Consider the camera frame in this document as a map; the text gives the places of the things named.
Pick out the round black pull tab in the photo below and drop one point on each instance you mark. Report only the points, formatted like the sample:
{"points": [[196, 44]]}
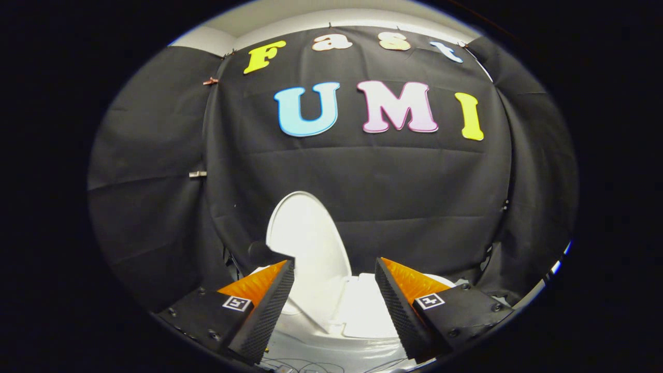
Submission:
{"points": [[261, 254]]}

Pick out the white toilet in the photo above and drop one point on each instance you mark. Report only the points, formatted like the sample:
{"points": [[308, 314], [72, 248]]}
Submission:
{"points": [[331, 352]]}

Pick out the silver cloth clip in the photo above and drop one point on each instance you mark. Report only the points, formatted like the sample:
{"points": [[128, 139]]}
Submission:
{"points": [[198, 174]]}

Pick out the white toilet lid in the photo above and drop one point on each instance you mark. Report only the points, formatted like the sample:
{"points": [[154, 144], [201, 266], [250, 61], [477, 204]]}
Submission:
{"points": [[305, 233]]}

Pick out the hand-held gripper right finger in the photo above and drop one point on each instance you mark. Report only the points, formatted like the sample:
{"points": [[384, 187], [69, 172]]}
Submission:
{"points": [[400, 311]]}

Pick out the white toilet seat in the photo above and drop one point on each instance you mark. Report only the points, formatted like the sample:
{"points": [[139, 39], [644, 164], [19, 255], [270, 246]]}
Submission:
{"points": [[362, 305]]}

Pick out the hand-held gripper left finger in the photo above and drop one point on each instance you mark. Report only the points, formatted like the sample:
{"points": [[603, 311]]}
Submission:
{"points": [[267, 316]]}

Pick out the black backdrop cloth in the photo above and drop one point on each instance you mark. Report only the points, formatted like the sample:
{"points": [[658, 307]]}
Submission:
{"points": [[362, 176]]}

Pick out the copper cloth clip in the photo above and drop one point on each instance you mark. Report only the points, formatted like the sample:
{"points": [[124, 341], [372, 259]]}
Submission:
{"points": [[210, 81]]}

